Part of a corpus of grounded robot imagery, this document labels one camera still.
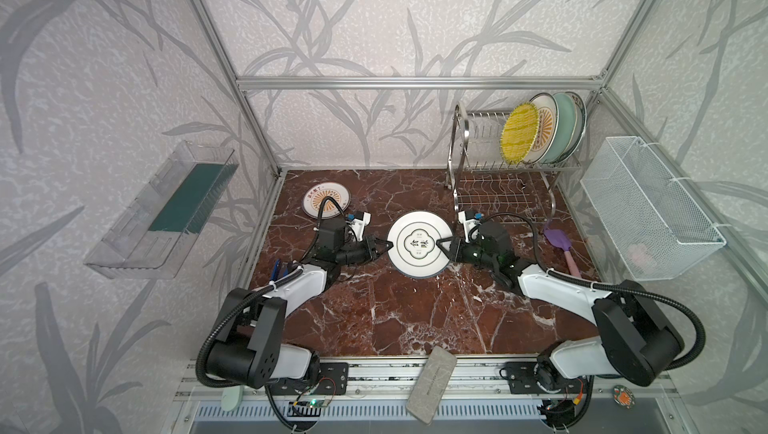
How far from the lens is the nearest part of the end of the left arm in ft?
2.28

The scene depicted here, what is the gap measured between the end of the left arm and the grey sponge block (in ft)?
1.01

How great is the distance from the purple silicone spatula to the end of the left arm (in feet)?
2.04

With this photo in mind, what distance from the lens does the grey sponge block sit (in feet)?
2.23

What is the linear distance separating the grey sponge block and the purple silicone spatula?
48 centimetres
